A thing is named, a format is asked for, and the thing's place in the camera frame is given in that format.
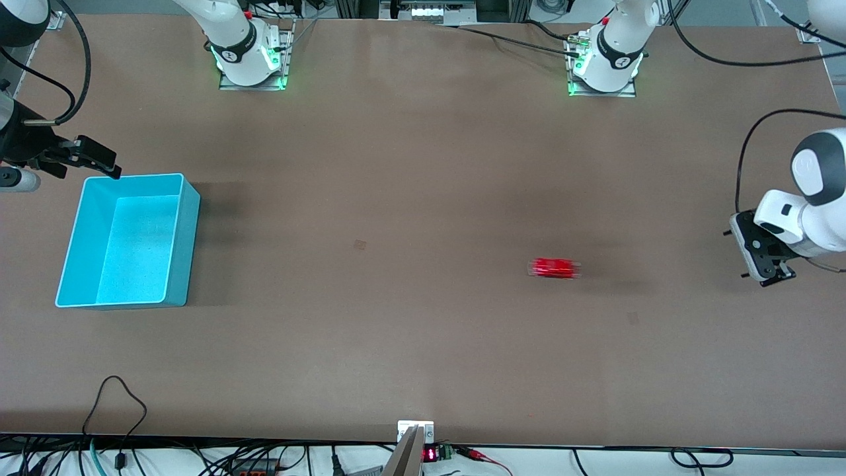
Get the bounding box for blue plastic box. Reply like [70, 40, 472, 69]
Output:
[55, 173, 201, 309]

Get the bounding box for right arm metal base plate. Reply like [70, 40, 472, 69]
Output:
[218, 19, 295, 91]

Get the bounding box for red beetle toy car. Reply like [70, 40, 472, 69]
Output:
[529, 258, 582, 280]

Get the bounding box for aluminium frame with light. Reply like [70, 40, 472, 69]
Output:
[334, 0, 533, 24]

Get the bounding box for thin black looped cable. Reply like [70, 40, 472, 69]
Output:
[83, 376, 147, 471]

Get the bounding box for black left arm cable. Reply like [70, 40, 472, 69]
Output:
[666, 0, 846, 212]

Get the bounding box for white mounting bracket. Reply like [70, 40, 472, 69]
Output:
[397, 420, 435, 444]

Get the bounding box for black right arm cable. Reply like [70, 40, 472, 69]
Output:
[0, 0, 92, 126]

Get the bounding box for red clip lead wires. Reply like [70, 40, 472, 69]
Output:
[455, 446, 515, 476]

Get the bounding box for black cable to arm base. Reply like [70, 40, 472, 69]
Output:
[433, 20, 586, 60]

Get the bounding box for grey metal camera post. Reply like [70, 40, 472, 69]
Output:
[382, 425, 424, 476]

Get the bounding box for black coiled cable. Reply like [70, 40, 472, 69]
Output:
[670, 448, 734, 469]

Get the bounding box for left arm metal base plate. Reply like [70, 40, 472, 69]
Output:
[565, 30, 637, 99]

